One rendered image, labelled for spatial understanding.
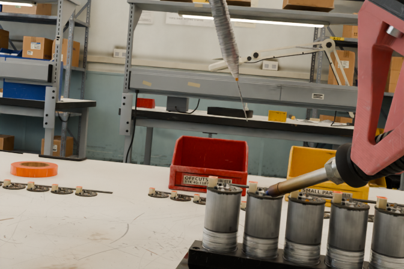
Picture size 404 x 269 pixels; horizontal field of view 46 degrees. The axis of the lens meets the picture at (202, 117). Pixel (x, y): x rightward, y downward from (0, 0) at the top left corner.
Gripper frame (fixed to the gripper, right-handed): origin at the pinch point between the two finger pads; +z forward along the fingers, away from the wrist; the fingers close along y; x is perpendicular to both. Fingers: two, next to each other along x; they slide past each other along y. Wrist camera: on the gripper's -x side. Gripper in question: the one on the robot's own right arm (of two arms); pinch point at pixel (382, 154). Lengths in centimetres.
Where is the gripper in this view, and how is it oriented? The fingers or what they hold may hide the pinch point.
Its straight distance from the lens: 26.0
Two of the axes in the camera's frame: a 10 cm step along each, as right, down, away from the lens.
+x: 4.4, 5.7, -6.9
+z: -3.6, 8.2, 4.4
